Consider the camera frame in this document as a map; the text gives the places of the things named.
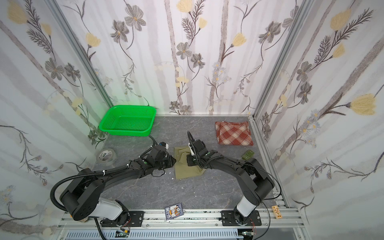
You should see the blue patterned card box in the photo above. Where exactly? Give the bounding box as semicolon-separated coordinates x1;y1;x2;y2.
165;203;184;221

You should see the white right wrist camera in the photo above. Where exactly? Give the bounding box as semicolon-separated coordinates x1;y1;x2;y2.
188;143;195;156

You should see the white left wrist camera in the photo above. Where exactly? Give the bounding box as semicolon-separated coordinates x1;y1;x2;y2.
159;142;169;150

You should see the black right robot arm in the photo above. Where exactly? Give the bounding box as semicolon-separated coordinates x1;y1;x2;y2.
187;131;279;225

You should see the green plastic basket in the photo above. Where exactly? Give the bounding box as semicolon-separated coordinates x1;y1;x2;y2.
99;105;157;137

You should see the clear tape roll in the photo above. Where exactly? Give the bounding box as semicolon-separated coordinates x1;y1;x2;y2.
96;148;117;166

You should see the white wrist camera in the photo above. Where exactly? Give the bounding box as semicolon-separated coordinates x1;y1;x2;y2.
188;143;195;156
159;142;169;150

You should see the red plaid skirt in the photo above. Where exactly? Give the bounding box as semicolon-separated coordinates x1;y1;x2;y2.
215;122;254;146

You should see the white slotted cable duct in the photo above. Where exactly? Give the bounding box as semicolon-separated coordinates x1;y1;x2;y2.
64;229;245;240

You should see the small green box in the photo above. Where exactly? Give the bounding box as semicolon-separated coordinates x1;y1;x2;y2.
242;150;255;161

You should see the olive khaki skirt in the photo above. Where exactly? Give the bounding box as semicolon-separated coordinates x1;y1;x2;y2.
174;147;206;180

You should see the small wooden block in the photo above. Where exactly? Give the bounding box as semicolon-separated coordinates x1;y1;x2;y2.
271;206;283;219

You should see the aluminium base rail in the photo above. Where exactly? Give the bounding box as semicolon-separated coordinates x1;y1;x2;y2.
58;208;305;230

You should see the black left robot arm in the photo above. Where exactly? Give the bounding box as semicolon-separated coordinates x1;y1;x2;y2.
50;139;176;221

